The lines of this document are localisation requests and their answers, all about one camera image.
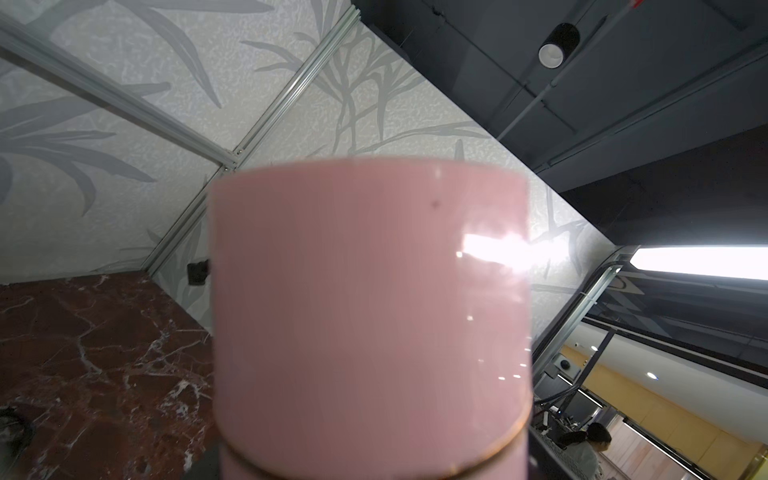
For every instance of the pink hair dryer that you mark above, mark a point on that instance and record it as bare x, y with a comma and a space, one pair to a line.
371, 320

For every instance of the person in background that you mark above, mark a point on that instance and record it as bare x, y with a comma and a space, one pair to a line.
583, 447

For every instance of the ceiling spotlight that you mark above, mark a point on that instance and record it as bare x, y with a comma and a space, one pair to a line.
559, 45

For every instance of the horizontal aluminium frame bar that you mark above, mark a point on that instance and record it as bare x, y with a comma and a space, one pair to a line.
19, 40

